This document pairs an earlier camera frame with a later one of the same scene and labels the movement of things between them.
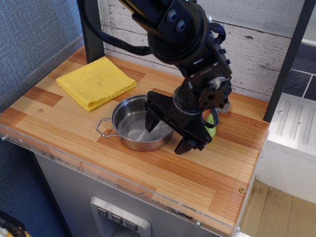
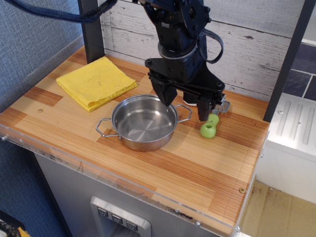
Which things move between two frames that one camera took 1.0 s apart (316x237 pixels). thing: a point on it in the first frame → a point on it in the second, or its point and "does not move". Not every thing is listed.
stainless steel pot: [128, 120] does not move
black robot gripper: [190, 127] → [190, 73]
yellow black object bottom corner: [10, 226] does not move
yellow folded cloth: [96, 83] does not move
